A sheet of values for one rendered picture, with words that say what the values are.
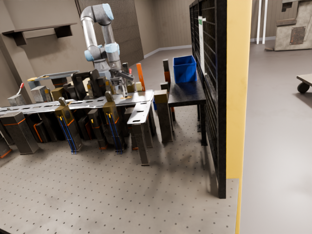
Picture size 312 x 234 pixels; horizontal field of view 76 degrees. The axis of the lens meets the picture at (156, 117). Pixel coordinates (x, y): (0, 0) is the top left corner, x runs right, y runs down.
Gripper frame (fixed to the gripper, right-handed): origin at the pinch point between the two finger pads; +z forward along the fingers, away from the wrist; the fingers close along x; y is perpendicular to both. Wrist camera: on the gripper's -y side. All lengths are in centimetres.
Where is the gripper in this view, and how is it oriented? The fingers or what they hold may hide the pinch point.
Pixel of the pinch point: (125, 94)
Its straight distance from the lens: 146.3
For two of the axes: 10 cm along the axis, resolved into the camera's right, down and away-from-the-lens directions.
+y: -9.8, 1.0, 1.7
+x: -1.1, 4.6, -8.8
